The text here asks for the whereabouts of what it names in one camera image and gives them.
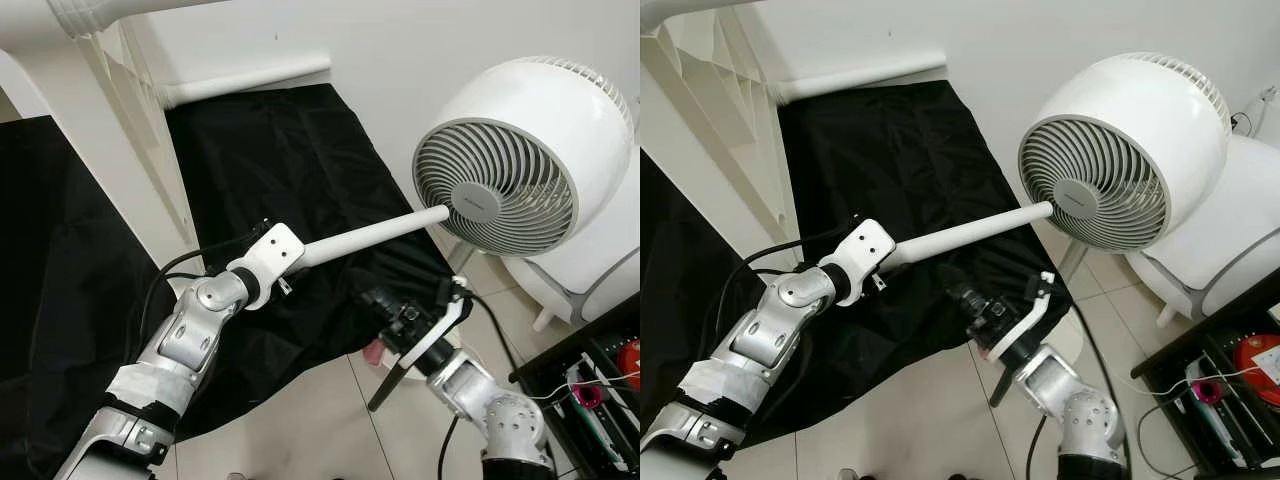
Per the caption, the white plastic table top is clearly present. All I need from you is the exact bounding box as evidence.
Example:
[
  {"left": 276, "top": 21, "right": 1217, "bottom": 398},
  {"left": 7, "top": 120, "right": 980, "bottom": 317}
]
[
  {"left": 0, "top": 0, "right": 206, "bottom": 273},
  {"left": 640, "top": 0, "right": 803, "bottom": 253}
]

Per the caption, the white round plastic object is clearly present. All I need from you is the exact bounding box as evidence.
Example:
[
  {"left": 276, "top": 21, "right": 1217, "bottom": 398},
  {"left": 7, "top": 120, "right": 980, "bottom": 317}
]
[{"left": 1045, "top": 310, "right": 1087, "bottom": 367}]

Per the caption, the black table cloth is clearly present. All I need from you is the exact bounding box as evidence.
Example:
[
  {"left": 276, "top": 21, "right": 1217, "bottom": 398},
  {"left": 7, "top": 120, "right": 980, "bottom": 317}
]
[
  {"left": 0, "top": 83, "right": 463, "bottom": 480},
  {"left": 640, "top": 80, "right": 1077, "bottom": 463}
]

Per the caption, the white standing fan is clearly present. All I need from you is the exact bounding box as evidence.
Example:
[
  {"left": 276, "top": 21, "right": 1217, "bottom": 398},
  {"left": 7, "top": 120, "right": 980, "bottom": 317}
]
[
  {"left": 412, "top": 55, "right": 641, "bottom": 331},
  {"left": 1017, "top": 52, "right": 1280, "bottom": 328}
]

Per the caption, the red plastic box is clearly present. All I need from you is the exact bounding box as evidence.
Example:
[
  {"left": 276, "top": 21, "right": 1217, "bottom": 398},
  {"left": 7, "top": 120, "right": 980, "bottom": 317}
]
[
  {"left": 614, "top": 338, "right": 641, "bottom": 393},
  {"left": 1228, "top": 334, "right": 1280, "bottom": 407}
]

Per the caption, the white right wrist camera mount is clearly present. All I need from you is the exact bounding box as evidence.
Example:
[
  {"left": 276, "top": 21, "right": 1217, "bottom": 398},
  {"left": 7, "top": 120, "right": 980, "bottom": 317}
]
[
  {"left": 985, "top": 270, "right": 1059, "bottom": 367},
  {"left": 398, "top": 275, "right": 473, "bottom": 373}
]

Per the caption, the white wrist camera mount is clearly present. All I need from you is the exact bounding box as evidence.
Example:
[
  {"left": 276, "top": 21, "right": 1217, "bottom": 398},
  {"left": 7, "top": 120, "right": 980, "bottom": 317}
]
[
  {"left": 228, "top": 222, "right": 306, "bottom": 311},
  {"left": 818, "top": 218, "right": 897, "bottom": 307},
  {"left": 985, "top": 270, "right": 1059, "bottom": 367},
  {"left": 398, "top": 275, "right": 473, "bottom": 373}
]

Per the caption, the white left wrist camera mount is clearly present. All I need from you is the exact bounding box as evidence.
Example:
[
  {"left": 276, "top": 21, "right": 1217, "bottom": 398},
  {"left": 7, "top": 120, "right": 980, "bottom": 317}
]
[
  {"left": 228, "top": 222, "right": 306, "bottom": 311},
  {"left": 818, "top": 218, "right": 897, "bottom": 307}
]

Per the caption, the white hanging cable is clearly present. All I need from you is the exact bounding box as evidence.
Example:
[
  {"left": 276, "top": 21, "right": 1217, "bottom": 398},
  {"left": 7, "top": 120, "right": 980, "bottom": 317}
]
[
  {"left": 528, "top": 372, "right": 641, "bottom": 403},
  {"left": 1130, "top": 365, "right": 1266, "bottom": 401}
]

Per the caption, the white wall power plug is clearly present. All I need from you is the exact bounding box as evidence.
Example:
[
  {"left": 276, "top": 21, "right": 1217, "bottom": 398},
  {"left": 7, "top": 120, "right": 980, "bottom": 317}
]
[{"left": 1232, "top": 85, "right": 1280, "bottom": 137}]

